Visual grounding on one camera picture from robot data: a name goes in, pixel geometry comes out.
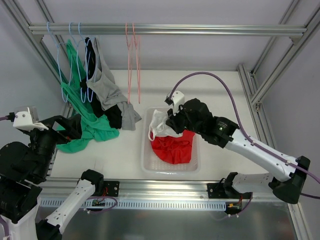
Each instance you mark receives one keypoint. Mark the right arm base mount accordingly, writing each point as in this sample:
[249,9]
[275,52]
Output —
[217,191]

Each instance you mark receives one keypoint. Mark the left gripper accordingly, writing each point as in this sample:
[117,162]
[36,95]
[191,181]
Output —
[61,128]

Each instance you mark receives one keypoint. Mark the aluminium hanging rail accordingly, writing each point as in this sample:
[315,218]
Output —
[280,30]

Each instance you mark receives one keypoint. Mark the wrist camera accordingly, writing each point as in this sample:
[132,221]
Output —
[175,100]
[26,118]

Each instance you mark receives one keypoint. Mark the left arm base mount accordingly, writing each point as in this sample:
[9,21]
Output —
[110,188]

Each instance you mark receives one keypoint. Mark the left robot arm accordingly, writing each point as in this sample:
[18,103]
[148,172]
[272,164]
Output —
[24,167]

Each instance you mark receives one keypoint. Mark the light blue hanger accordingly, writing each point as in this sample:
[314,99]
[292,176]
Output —
[57,45]
[75,50]
[86,62]

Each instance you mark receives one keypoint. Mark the white tank top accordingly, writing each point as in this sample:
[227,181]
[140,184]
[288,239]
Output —
[159,128]

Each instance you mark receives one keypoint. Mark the red tank top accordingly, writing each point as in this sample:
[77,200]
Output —
[174,151]

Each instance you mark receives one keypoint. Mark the front aluminium rail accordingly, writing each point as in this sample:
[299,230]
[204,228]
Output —
[138,189]

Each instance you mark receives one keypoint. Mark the right aluminium frame post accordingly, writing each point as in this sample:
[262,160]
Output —
[282,89]

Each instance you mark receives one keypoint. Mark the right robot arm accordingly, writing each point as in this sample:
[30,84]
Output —
[285,175]

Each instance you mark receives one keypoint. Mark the white plastic basket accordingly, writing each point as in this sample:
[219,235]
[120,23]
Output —
[152,164]

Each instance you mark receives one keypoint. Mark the grey tank top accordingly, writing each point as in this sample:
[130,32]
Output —
[109,94]

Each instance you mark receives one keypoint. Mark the green tank top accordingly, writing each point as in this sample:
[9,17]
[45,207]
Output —
[93,128]

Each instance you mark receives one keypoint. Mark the pink hanger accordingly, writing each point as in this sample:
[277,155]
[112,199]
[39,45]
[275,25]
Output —
[129,44]
[137,44]

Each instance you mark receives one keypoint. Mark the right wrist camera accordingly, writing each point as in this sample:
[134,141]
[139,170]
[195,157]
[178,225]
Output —
[175,100]

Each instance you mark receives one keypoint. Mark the slotted cable duct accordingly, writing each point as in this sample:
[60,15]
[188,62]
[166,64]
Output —
[137,204]

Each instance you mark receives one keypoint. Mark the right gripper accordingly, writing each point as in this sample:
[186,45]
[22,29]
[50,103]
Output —
[175,119]

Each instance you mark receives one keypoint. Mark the black tank top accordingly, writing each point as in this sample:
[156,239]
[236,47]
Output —
[113,114]

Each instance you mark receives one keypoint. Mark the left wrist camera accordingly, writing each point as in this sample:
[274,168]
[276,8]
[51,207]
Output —
[26,118]

